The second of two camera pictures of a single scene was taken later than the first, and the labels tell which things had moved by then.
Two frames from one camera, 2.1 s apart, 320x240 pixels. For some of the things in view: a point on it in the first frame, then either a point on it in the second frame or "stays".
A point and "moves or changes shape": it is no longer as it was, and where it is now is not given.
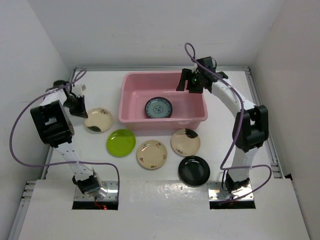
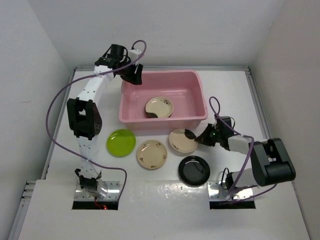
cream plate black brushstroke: [185, 142] moves or changes shape
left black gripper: [80, 111] to [134, 78]
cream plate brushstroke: [99, 120] to [162, 106]
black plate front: [194, 171] stays
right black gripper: [188, 74] to [204, 138]
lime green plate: [121, 142] stays
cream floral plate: [152, 155] stays
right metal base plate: [216, 192] stays
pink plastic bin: [189, 110] stays
